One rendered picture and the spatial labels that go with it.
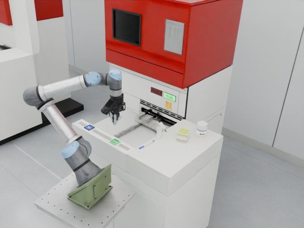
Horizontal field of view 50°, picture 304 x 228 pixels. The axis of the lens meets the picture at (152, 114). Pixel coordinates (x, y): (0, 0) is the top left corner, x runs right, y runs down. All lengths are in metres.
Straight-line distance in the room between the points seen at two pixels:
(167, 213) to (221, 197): 1.27
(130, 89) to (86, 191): 1.19
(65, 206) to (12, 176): 1.70
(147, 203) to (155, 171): 0.29
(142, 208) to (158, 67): 1.01
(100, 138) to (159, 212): 0.62
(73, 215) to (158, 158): 0.60
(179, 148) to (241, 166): 1.67
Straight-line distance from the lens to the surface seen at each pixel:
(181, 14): 2.22
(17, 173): 3.64
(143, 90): 2.68
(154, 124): 2.56
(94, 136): 2.27
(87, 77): 1.84
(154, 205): 2.13
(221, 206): 3.22
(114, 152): 2.17
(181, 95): 2.44
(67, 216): 1.92
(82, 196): 1.91
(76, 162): 1.90
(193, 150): 2.15
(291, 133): 3.86
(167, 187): 1.96
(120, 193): 2.02
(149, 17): 2.39
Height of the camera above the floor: 2.18
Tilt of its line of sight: 29 degrees down
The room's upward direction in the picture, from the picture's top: 3 degrees clockwise
